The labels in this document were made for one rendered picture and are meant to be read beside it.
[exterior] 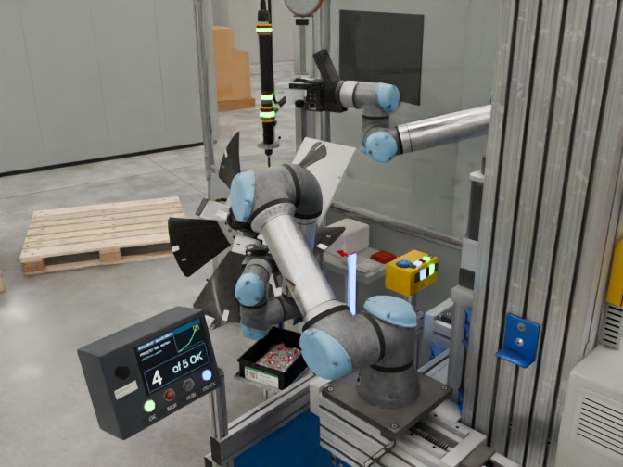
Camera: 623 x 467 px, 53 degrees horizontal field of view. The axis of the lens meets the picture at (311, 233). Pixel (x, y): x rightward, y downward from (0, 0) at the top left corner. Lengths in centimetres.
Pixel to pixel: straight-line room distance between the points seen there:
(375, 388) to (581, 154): 67
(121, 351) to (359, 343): 49
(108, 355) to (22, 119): 617
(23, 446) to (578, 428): 249
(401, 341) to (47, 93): 634
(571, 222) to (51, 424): 265
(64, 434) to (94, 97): 489
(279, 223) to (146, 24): 629
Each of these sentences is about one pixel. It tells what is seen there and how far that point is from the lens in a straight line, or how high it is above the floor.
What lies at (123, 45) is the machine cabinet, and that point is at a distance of 756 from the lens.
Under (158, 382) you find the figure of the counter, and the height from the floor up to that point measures 115.
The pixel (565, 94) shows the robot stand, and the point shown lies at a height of 175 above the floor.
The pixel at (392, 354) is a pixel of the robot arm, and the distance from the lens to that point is 142.
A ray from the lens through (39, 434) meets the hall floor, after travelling 331.
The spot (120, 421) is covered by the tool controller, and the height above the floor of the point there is 112.
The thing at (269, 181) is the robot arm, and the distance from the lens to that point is 149.
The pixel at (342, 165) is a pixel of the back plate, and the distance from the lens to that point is 232.
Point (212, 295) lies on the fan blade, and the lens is 208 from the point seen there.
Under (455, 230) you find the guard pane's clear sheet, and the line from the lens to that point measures 251.
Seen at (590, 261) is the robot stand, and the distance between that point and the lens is 129.
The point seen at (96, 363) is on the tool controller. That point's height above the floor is 123.
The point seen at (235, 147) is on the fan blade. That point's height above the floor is 138.
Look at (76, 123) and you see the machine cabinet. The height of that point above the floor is 47.
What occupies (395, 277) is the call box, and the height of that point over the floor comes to 103.
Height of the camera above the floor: 195
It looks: 22 degrees down
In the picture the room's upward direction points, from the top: 1 degrees counter-clockwise
